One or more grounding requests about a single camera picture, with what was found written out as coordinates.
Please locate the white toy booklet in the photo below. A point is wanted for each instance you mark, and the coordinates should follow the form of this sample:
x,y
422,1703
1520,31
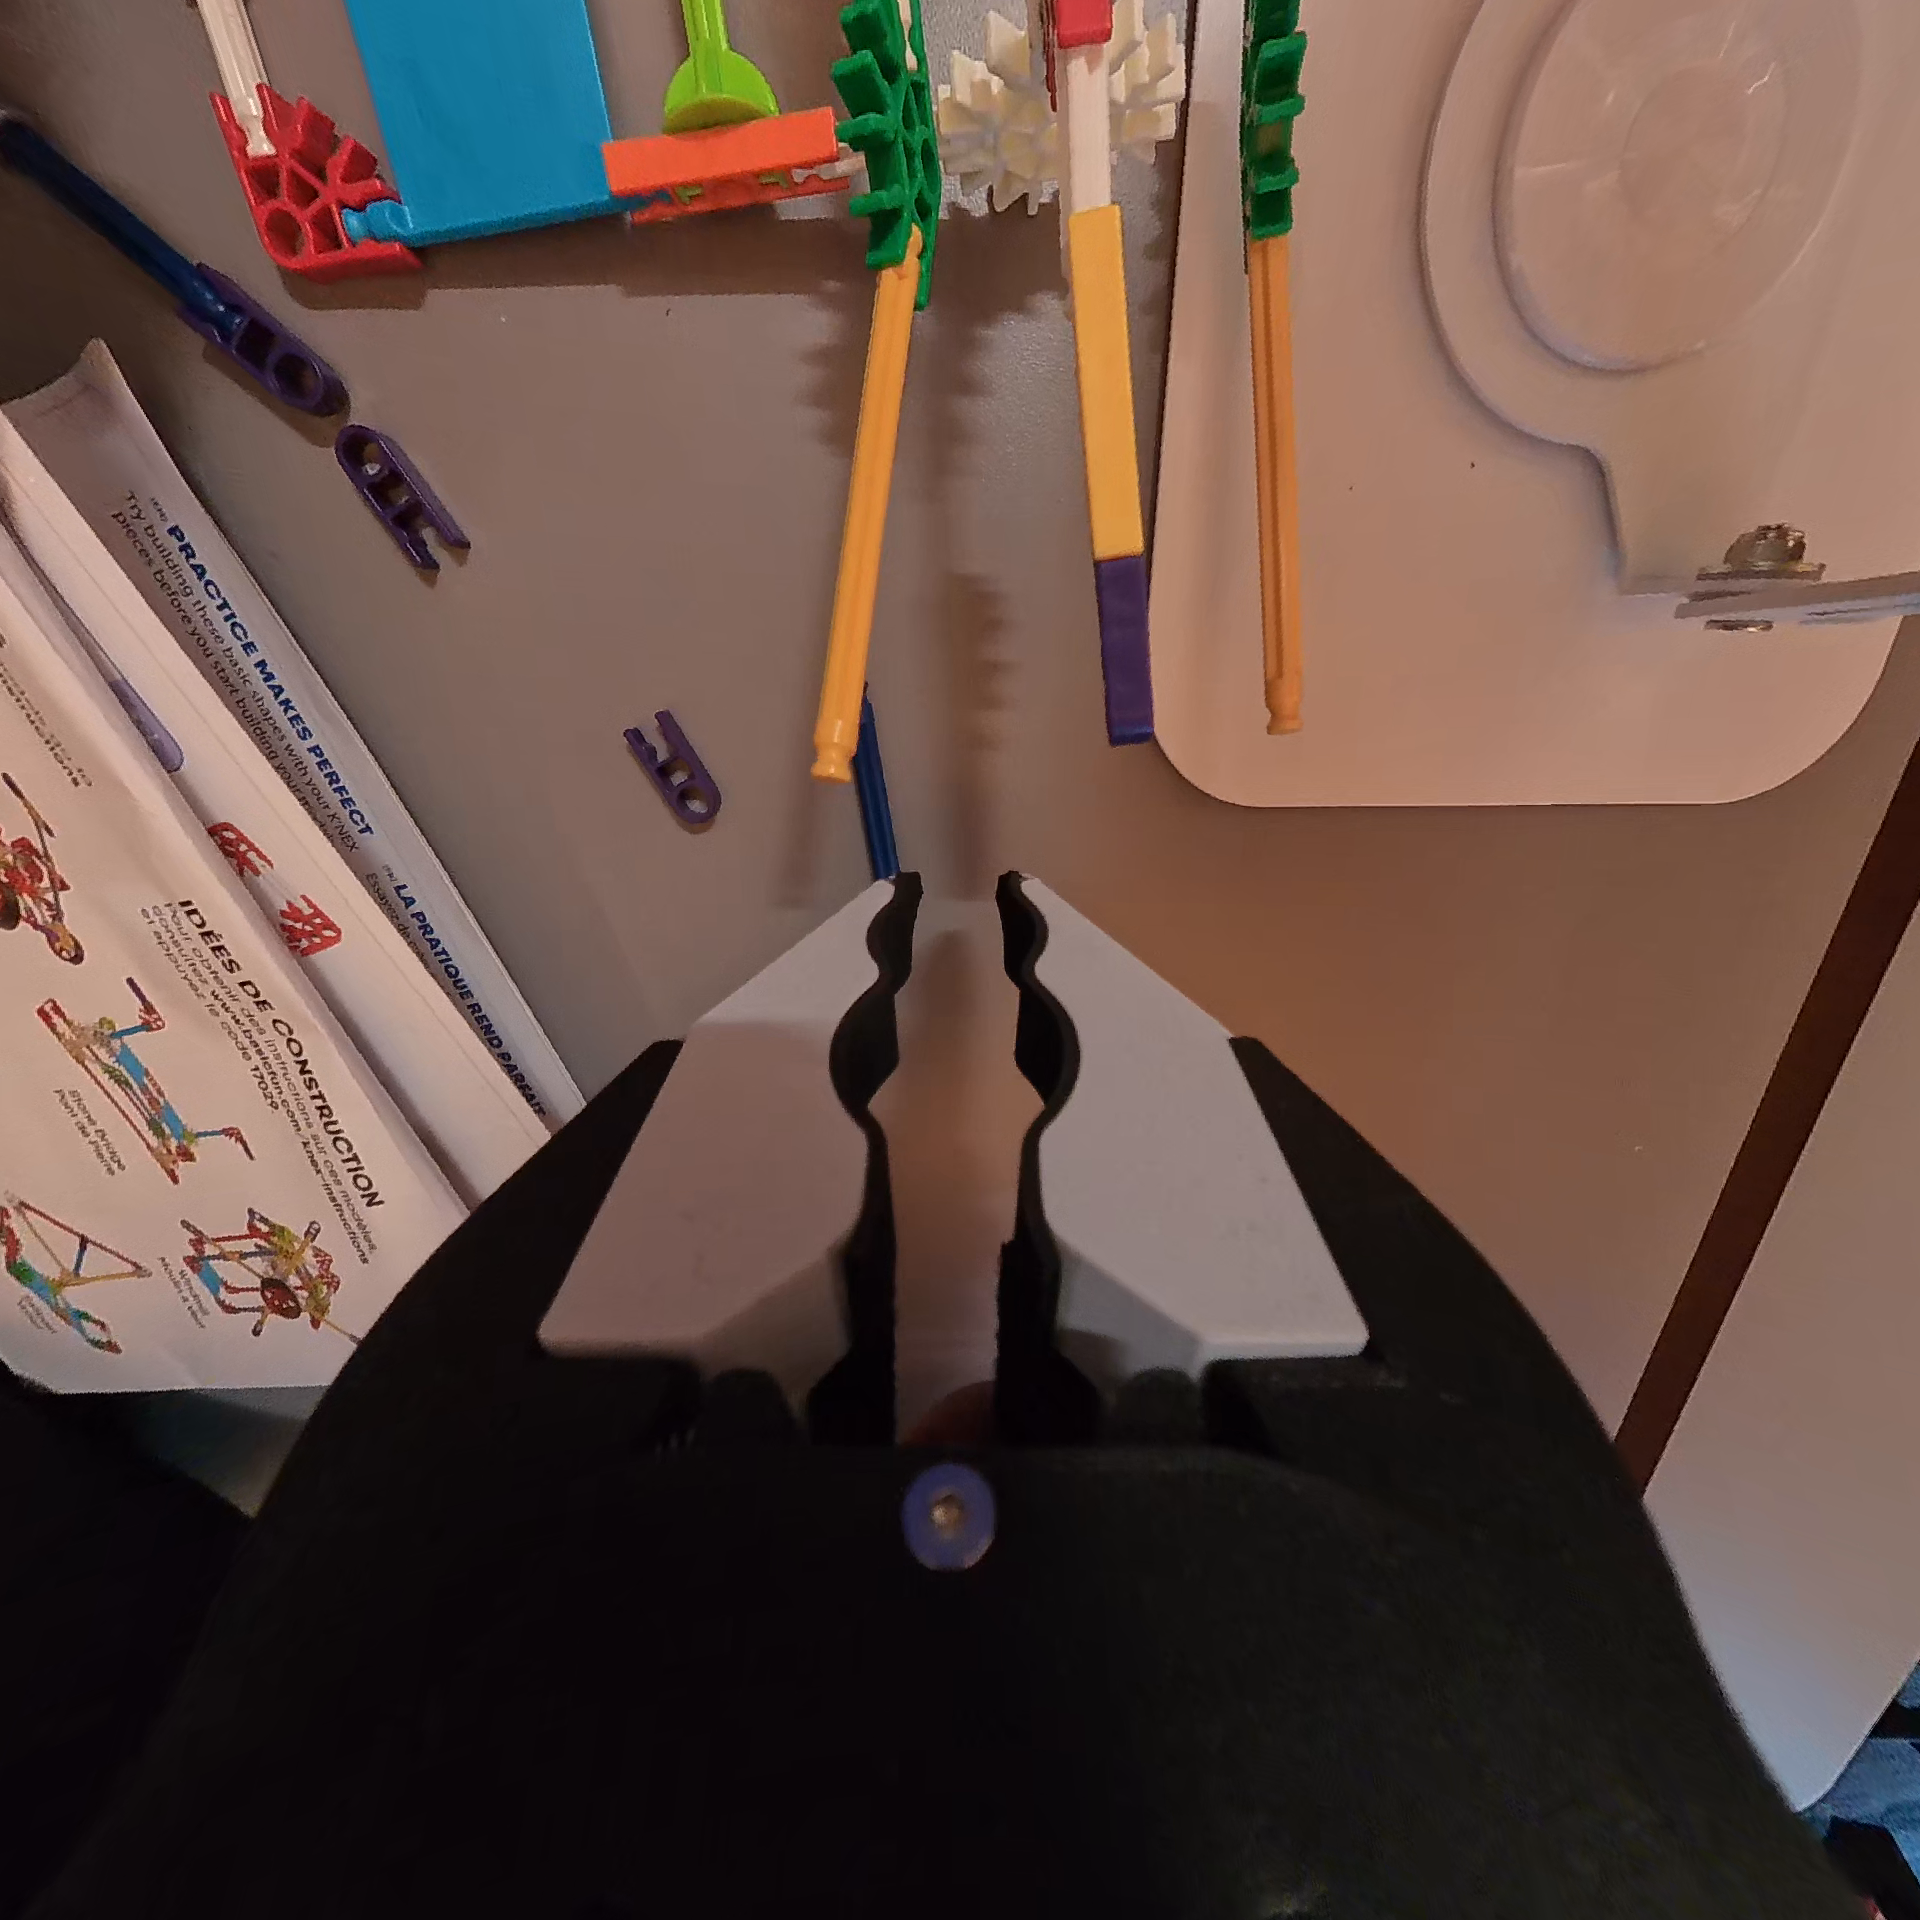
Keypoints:
x,y
302,811

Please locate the white book stand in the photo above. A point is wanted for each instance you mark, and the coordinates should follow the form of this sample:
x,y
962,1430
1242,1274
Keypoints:
x,y
1424,601

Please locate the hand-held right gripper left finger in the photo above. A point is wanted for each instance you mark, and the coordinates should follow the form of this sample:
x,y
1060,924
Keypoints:
x,y
734,1185

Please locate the colourful construction toy model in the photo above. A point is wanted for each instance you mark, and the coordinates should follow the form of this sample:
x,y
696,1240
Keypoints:
x,y
482,120

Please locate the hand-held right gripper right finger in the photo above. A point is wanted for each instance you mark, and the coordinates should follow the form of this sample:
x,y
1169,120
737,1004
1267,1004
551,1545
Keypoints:
x,y
1200,1200

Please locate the dark blue short toy rod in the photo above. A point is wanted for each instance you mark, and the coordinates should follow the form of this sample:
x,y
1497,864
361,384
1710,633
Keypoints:
x,y
872,794

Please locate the blue rod cross assembly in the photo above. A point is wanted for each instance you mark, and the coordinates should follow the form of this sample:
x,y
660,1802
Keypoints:
x,y
261,350

